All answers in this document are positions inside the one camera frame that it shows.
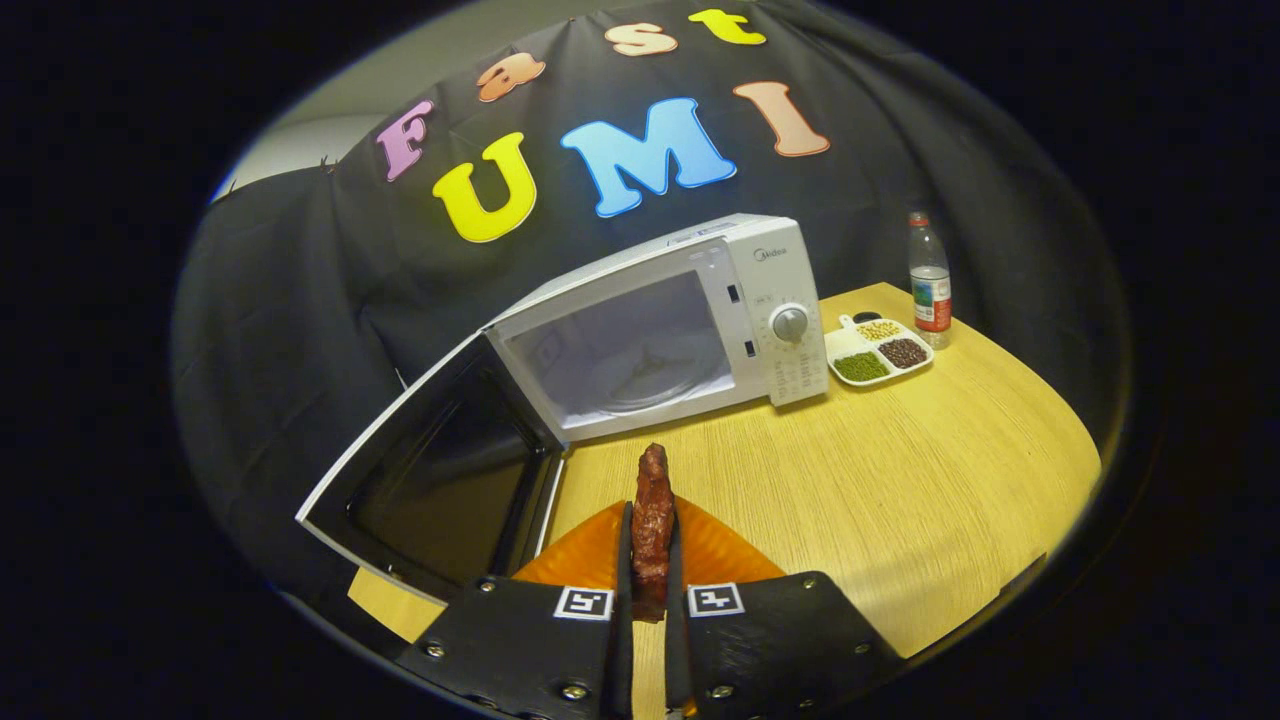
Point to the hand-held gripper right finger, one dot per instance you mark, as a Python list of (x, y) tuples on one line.
[(674, 640)]

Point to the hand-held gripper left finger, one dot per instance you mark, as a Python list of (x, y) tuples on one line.
[(622, 640)]

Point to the brown meat piece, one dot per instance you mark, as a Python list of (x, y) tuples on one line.
[(653, 510)]

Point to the white toaster oven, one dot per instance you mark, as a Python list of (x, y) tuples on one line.
[(760, 290)]

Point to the white divided dish with beans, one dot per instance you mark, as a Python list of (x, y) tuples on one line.
[(880, 350)]

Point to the clear plastic water bottle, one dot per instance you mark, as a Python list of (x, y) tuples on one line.
[(930, 290)]

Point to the black backdrop cloth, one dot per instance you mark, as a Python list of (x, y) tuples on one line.
[(300, 300)]

